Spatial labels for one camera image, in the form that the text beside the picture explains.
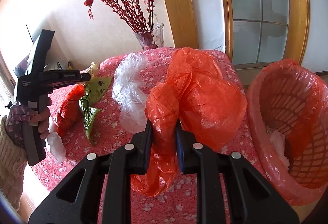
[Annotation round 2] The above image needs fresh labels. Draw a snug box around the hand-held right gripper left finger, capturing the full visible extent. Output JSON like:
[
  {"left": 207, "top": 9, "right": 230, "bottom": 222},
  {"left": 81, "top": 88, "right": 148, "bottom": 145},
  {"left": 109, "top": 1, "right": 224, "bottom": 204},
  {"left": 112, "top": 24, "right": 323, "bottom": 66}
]
[{"left": 28, "top": 119, "right": 153, "bottom": 224}]

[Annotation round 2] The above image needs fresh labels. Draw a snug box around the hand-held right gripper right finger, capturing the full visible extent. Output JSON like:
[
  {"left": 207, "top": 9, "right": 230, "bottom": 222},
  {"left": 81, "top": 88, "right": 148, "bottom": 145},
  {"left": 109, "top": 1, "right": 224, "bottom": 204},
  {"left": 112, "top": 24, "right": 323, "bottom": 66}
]
[{"left": 175, "top": 121, "right": 300, "bottom": 224}]

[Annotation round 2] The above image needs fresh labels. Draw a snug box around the green paw print plastic bag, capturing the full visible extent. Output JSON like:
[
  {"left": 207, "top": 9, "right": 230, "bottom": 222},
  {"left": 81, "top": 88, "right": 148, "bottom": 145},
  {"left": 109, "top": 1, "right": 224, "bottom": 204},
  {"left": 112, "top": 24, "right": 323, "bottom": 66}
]
[{"left": 79, "top": 77, "right": 113, "bottom": 140}]

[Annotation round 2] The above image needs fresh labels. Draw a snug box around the orange plastic bag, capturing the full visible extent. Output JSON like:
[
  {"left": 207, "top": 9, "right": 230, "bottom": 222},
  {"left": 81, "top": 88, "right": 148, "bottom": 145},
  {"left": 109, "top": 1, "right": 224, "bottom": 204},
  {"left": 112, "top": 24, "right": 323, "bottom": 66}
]
[{"left": 131, "top": 47, "right": 248, "bottom": 197}]

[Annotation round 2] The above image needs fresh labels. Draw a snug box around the red plastic bin liner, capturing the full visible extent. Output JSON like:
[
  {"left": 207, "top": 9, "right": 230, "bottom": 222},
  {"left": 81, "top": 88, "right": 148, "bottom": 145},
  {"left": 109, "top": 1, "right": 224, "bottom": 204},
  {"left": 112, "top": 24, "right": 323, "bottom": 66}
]
[{"left": 245, "top": 58, "right": 328, "bottom": 207}]

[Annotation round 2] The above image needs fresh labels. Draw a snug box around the white lattice laundry basket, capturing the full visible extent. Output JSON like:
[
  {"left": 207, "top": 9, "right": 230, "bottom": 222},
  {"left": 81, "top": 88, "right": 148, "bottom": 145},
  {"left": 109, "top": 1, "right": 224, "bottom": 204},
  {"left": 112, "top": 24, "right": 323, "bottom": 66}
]
[{"left": 246, "top": 58, "right": 328, "bottom": 206}]

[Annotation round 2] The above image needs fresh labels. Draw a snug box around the person's left forearm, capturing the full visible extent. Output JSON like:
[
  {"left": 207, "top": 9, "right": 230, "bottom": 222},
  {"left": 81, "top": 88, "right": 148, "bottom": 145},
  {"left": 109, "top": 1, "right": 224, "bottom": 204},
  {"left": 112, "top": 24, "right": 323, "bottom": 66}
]
[{"left": 0, "top": 103, "right": 30, "bottom": 210}]

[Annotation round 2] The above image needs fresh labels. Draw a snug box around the person's left hand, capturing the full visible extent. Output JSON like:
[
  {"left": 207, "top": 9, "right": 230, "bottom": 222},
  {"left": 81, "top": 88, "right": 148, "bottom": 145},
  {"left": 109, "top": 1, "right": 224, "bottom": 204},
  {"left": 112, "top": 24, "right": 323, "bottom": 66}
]
[{"left": 30, "top": 98, "right": 53, "bottom": 140}]

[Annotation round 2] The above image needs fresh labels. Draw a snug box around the pale yellow plastic bag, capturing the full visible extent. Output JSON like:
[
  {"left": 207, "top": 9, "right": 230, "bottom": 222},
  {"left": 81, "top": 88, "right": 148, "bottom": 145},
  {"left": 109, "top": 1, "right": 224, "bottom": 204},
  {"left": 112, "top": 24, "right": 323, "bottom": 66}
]
[{"left": 87, "top": 62, "right": 101, "bottom": 77}]

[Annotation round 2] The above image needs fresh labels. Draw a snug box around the pink floral tablecloth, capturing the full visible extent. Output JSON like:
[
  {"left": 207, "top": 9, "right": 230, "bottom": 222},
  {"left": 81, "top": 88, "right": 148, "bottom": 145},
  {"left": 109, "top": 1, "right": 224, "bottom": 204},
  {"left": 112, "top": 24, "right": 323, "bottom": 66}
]
[{"left": 24, "top": 48, "right": 267, "bottom": 224}]

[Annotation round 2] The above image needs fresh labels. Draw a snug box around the red plastic bag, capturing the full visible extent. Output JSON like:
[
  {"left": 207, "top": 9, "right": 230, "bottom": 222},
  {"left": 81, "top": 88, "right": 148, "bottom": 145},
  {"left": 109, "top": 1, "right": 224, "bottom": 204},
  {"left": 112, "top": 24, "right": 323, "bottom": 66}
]
[{"left": 55, "top": 85, "right": 85, "bottom": 137}]

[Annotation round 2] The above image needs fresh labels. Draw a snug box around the clear plastic bag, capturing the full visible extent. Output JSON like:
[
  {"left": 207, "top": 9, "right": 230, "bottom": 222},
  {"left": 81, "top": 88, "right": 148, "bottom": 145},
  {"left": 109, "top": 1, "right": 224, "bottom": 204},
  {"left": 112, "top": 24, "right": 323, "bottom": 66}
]
[{"left": 112, "top": 53, "right": 154, "bottom": 135}]

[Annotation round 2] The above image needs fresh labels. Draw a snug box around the small white plastic bag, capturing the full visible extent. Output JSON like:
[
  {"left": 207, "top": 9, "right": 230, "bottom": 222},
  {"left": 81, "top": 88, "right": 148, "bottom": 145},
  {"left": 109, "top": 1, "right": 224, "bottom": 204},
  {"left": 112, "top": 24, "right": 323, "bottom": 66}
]
[{"left": 47, "top": 124, "right": 67, "bottom": 163}]

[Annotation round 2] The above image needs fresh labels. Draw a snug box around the glass vase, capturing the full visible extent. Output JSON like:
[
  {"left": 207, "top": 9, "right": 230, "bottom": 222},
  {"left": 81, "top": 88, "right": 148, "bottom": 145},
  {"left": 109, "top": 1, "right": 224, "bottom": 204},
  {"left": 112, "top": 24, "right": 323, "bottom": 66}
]
[{"left": 133, "top": 23, "right": 164, "bottom": 50}]

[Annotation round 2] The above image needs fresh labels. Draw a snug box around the wooden frosted glass door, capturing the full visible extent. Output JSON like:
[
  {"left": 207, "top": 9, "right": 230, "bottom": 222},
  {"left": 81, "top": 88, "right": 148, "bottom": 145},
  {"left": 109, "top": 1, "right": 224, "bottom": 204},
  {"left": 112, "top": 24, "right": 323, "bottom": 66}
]
[{"left": 214, "top": 0, "right": 310, "bottom": 71}]

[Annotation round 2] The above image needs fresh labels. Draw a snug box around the wooden door frame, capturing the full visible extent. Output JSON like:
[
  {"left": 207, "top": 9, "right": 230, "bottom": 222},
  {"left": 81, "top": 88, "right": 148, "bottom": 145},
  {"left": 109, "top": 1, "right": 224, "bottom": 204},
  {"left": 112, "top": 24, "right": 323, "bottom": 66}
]
[{"left": 152, "top": 0, "right": 199, "bottom": 50}]

